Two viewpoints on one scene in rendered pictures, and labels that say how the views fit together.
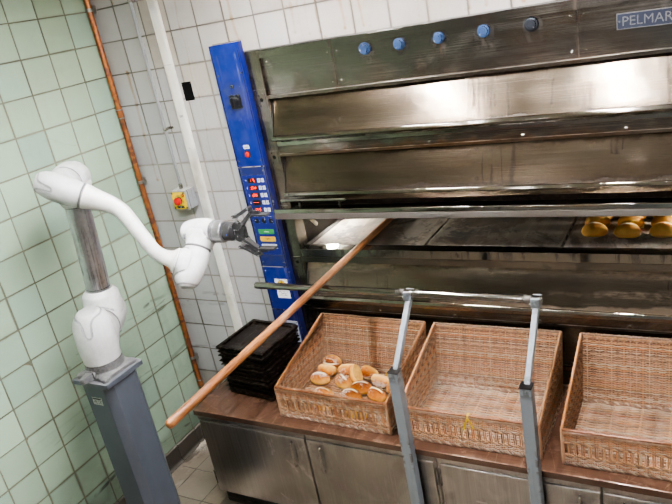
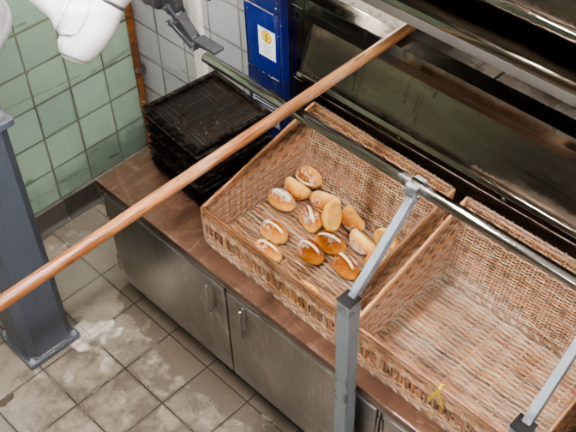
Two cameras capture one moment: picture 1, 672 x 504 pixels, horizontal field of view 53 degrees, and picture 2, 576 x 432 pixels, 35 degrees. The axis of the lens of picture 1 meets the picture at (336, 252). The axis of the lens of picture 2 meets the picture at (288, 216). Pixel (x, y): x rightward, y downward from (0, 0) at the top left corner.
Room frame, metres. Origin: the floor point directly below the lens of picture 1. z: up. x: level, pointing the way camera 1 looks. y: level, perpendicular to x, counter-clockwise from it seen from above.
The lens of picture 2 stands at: (0.84, -0.32, 2.59)
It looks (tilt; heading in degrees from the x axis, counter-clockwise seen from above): 46 degrees down; 14
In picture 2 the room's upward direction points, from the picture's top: 2 degrees counter-clockwise
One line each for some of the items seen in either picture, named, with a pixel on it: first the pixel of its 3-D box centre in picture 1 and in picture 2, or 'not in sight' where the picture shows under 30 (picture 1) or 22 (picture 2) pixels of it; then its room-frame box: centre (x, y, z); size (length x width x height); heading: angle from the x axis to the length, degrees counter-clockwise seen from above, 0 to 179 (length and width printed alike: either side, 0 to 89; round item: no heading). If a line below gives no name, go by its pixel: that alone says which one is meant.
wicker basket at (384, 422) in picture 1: (353, 368); (324, 216); (2.62, 0.03, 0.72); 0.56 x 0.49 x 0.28; 57
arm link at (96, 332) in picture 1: (95, 333); not in sight; (2.53, 1.03, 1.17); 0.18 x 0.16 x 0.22; 2
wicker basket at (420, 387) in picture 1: (482, 383); (492, 332); (2.31, -0.47, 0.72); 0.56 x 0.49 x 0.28; 59
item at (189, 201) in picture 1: (183, 198); not in sight; (3.30, 0.69, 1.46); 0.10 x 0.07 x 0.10; 58
